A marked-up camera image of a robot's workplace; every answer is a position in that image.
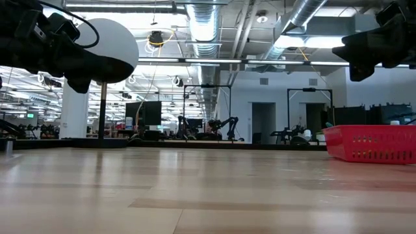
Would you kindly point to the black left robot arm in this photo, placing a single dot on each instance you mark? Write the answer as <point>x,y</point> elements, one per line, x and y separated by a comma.
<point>13,52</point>

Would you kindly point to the white bottle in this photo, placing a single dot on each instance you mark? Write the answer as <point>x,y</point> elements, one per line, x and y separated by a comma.
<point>128,123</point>

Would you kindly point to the red plastic basket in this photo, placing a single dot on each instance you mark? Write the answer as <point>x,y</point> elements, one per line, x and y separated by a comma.
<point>373,144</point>

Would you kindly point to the black computer monitor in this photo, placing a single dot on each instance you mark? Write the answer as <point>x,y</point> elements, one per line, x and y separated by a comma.
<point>151,113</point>

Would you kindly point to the green exit sign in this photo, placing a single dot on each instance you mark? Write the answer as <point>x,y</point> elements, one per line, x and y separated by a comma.
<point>30,115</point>

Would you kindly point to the silver ceiling air duct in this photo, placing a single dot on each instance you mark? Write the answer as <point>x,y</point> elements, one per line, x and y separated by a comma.
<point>307,8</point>
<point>204,19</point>

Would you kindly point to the white ceiling smoke detector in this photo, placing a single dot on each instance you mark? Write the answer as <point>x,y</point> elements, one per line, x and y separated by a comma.
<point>262,19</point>

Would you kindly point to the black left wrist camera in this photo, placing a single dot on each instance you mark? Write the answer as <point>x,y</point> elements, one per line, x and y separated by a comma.
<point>29,22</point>

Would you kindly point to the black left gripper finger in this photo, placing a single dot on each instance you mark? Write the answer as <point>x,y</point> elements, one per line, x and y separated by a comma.
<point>105,74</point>
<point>105,65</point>

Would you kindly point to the black round lamp base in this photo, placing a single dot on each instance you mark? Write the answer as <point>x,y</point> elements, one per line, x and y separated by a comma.
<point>97,143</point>

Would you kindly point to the black lamp pole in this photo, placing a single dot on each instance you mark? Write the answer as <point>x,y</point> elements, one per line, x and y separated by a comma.
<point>102,113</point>

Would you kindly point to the black partition panel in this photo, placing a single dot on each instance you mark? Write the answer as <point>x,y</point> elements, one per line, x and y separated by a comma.
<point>349,115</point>
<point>390,113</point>

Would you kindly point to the black background robot arm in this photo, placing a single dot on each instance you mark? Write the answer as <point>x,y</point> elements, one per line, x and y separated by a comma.
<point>180,125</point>
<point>286,133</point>
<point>232,125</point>

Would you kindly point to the long ceiling light bar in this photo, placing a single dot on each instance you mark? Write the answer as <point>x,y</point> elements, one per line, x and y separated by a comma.
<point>211,60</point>

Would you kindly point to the white cup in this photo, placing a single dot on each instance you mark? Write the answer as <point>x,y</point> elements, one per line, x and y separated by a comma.
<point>307,135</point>

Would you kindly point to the grey metal post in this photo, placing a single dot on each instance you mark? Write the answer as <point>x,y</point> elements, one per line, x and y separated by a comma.
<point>8,148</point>

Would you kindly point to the black ceiling-mounted device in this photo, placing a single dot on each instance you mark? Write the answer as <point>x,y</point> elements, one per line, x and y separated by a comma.
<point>156,38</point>

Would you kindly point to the black gantry frame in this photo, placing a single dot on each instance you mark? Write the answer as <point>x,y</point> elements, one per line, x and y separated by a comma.
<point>308,89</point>
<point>208,86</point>

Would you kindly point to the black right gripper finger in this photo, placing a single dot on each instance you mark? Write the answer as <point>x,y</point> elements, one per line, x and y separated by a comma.
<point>356,56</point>
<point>356,42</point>

